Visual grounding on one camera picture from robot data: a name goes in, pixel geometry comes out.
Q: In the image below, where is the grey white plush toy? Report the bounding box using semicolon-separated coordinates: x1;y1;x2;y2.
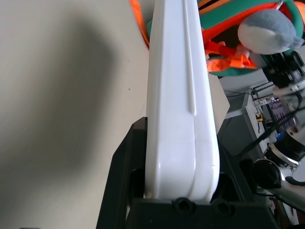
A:
237;10;305;54

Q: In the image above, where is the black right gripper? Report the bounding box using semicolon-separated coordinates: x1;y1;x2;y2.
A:
262;50;305;89

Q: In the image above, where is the teal and orange backpack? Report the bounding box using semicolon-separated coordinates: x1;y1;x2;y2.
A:
130;0;305;77

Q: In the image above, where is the white plastic pencil case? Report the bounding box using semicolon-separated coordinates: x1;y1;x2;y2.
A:
144;0;220;203

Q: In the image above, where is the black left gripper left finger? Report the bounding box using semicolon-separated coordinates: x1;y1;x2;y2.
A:
96;116;148;229

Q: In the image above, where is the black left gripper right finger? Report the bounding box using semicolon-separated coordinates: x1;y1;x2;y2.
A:
211;136;254;205

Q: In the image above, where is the computer monitor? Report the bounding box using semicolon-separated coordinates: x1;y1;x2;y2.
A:
266;96;298;134

